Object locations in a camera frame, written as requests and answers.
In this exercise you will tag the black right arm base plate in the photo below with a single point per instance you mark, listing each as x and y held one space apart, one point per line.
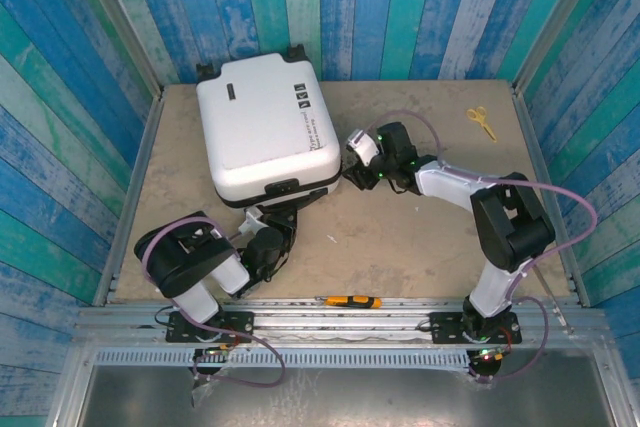
445 329

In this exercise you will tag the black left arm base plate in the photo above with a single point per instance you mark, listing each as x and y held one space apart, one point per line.
240 327

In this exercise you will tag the orange and black utility knife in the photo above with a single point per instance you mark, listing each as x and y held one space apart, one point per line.
350 302

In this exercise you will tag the white hardshell suitcase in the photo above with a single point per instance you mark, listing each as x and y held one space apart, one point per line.
260 122

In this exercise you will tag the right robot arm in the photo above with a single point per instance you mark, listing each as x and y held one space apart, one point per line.
445 179

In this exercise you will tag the yellow scissors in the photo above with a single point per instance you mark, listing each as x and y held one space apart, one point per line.
484 124

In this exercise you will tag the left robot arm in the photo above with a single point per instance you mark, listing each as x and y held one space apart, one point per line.
175 267

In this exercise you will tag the metal sheet tray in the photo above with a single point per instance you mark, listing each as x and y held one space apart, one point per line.
350 397

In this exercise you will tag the thin metal rod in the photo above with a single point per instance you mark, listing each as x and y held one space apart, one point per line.
562 319

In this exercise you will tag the aluminium rail frame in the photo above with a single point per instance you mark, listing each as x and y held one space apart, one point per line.
300 329

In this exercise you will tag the aluminium corner post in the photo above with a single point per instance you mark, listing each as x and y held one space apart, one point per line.
122 22
556 22

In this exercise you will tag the aluminium table side rail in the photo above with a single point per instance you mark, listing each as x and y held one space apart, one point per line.
129 207
535 147

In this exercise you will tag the small circuit board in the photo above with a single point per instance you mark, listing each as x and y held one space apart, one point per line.
215 349
492 356

